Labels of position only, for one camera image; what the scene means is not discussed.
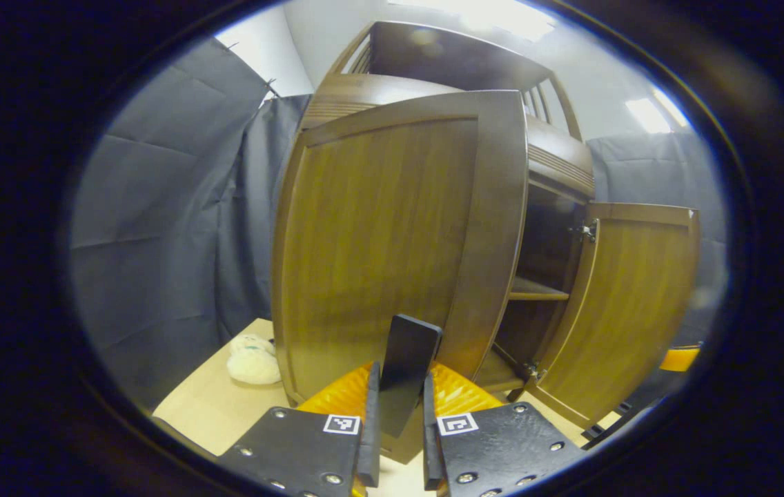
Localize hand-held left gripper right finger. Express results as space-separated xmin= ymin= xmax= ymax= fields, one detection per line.
xmin=422 ymin=360 xmax=586 ymax=497

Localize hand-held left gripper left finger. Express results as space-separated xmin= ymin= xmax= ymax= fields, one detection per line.
xmin=216 ymin=361 xmax=382 ymax=497

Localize wooden cabinet door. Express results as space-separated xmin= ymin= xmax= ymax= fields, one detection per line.
xmin=270 ymin=90 xmax=529 ymax=465
xmin=522 ymin=202 xmax=701 ymax=430

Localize wooden double-door shoe cabinet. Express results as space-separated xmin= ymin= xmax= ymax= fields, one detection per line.
xmin=299 ymin=21 xmax=596 ymax=405

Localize cream plush toy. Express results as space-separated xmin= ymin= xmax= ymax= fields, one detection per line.
xmin=226 ymin=333 xmax=282 ymax=386

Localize wooden inner shelf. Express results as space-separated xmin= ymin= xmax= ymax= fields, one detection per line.
xmin=508 ymin=276 xmax=570 ymax=302

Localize small ceiling light panel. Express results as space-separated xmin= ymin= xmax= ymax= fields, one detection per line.
xmin=625 ymin=86 xmax=689 ymax=135

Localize black backdrop cloth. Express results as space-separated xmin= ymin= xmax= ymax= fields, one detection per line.
xmin=69 ymin=35 xmax=731 ymax=411

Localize large ceiling light panel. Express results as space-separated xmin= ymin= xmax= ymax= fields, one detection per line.
xmin=392 ymin=0 xmax=558 ymax=42

